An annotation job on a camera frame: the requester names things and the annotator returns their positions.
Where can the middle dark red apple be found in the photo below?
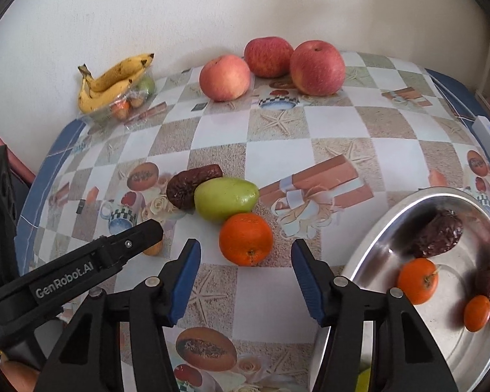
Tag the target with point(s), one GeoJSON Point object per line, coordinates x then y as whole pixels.
{"type": "Point", "coordinates": [268, 57]}

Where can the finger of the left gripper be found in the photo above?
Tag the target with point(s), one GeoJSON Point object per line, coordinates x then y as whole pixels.
{"type": "Point", "coordinates": [135, 240]}

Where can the yellow banana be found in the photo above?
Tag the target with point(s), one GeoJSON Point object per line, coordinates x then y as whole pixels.
{"type": "Point", "coordinates": [119, 72]}
{"type": "Point", "coordinates": [87, 103]}

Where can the wrinkled brown date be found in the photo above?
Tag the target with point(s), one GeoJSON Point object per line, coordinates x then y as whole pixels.
{"type": "Point", "coordinates": [180, 189]}
{"type": "Point", "coordinates": [482, 281]}
{"type": "Point", "coordinates": [438, 236]}

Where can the lower yellow banana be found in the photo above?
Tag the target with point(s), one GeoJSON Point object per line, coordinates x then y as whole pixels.
{"type": "Point", "coordinates": [87, 103]}

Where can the small orange mandarin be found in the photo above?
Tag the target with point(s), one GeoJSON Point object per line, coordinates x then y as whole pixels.
{"type": "Point", "coordinates": [418, 279]}

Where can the pink chair back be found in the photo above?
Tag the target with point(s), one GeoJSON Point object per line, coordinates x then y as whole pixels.
{"type": "Point", "coordinates": [17, 166]}

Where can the round metal plate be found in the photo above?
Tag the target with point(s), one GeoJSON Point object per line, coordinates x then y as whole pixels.
{"type": "Point", "coordinates": [371, 252]}

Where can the left pale red apple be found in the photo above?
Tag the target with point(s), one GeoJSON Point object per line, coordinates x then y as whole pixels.
{"type": "Point", "coordinates": [225, 78]}

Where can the right red apple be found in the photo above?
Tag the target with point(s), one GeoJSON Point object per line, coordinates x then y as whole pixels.
{"type": "Point", "coordinates": [317, 68]}

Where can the green jujube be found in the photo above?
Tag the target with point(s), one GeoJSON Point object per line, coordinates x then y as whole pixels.
{"type": "Point", "coordinates": [218, 199]}
{"type": "Point", "coordinates": [363, 381]}

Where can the large orange mandarin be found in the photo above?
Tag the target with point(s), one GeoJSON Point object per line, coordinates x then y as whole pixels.
{"type": "Point", "coordinates": [245, 239]}

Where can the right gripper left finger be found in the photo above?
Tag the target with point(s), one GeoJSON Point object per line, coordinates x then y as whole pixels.
{"type": "Point", "coordinates": [87, 356]}

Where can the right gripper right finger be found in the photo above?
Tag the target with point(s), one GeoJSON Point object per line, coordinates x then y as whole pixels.
{"type": "Point", "coordinates": [405, 355]}

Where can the upper yellow banana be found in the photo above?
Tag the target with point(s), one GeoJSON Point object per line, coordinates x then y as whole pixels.
{"type": "Point", "coordinates": [119, 72]}

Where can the clear plastic fruit tray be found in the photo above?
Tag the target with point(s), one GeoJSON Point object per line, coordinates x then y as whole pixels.
{"type": "Point", "coordinates": [124, 106]}

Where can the small brown kiwi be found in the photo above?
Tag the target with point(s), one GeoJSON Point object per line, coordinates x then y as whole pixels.
{"type": "Point", "coordinates": [154, 250]}

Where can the patterned checkered tablecloth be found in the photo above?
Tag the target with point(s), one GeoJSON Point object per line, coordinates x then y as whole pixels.
{"type": "Point", "coordinates": [356, 175]}

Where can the person's left hand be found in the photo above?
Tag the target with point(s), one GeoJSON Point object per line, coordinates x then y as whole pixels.
{"type": "Point", "coordinates": [23, 378]}

